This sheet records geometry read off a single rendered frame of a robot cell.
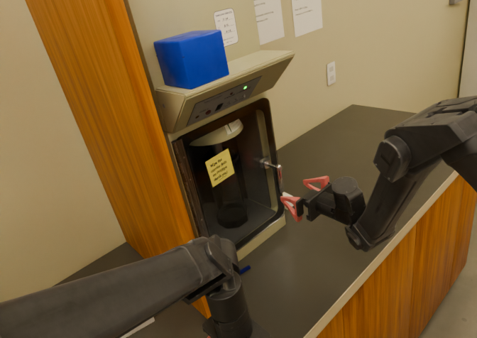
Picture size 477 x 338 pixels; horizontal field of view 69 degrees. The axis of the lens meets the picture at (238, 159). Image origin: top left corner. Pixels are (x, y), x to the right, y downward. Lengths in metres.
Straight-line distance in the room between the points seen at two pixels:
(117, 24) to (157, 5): 0.16
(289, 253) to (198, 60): 0.64
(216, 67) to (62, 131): 0.60
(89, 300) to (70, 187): 0.92
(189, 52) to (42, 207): 0.73
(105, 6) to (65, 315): 0.47
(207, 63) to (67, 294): 0.51
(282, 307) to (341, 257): 0.23
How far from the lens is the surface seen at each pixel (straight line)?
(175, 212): 0.74
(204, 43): 0.69
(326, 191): 0.92
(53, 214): 1.22
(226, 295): 0.52
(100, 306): 0.30
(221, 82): 0.70
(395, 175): 0.49
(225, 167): 0.89
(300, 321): 0.92
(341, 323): 1.12
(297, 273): 1.02
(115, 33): 0.62
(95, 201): 1.25
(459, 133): 0.41
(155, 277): 0.37
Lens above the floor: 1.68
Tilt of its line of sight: 27 degrees down
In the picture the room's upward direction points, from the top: 11 degrees counter-clockwise
